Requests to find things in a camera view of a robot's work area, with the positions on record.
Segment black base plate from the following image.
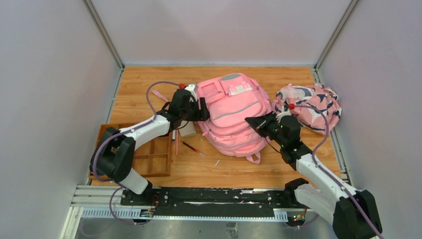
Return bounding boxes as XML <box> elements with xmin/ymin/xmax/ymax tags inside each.
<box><xmin>120</xmin><ymin>187</ymin><xmax>306</xmax><ymax>219</ymax></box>

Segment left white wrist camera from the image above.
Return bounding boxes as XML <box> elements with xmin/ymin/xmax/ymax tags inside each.
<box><xmin>183</xmin><ymin>84</ymin><xmax>198</xmax><ymax>101</ymax></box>

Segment pink patterned cloth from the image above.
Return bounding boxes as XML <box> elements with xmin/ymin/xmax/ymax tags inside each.
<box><xmin>271</xmin><ymin>83</ymin><xmax>342</xmax><ymax>135</ymax></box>

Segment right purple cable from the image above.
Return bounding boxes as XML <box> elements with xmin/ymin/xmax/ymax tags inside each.
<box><xmin>289</xmin><ymin>104</ymin><xmax>386</xmax><ymax>239</ymax></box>

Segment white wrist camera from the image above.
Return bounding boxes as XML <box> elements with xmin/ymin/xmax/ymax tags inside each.
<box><xmin>183</xmin><ymin>84</ymin><xmax>198</xmax><ymax>101</ymax></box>
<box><xmin>276</xmin><ymin>110</ymin><xmax>292</xmax><ymax>122</ymax></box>

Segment wooden compartment tray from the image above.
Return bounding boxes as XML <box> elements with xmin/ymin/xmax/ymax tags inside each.
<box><xmin>88</xmin><ymin>122</ymin><xmax>173</xmax><ymax>180</ymax></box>

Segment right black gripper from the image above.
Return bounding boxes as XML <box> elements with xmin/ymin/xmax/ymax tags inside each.
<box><xmin>245</xmin><ymin>112</ymin><xmax>287</xmax><ymax>148</ymax></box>

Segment red pen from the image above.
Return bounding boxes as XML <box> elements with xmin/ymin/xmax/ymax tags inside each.
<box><xmin>182</xmin><ymin>141</ymin><xmax>205</xmax><ymax>158</ymax></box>

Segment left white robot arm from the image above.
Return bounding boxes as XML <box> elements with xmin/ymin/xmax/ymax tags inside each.
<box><xmin>90</xmin><ymin>89</ymin><xmax>210</xmax><ymax>206</ymax></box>

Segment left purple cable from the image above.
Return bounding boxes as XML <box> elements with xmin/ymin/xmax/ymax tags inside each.
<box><xmin>92</xmin><ymin>81</ymin><xmax>185</xmax><ymax>226</ymax></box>

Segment purple cable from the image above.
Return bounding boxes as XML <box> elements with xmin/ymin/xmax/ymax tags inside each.
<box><xmin>289</xmin><ymin>104</ymin><xmax>386</xmax><ymax>239</ymax></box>
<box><xmin>92</xmin><ymin>81</ymin><xmax>185</xmax><ymax>226</ymax></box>

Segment pink pencil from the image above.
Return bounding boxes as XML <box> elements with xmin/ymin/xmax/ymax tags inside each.
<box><xmin>175</xmin><ymin>129</ymin><xmax>179</xmax><ymax>155</ymax></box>

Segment pink student backpack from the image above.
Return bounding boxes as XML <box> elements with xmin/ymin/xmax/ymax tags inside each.
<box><xmin>196</xmin><ymin>73</ymin><xmax>272</xmax><ymax>164</ymax></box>

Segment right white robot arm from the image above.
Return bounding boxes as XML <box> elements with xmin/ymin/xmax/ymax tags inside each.
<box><xmin>245</xmin><ymin>113</ymin><xmax>382</xmax><ymax>239</ymax></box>

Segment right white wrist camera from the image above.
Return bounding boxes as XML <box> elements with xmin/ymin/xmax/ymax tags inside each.
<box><xmin>276</xmin><ymin>110</ymin><xmax>292</xmax><ymax>122</ymax></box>

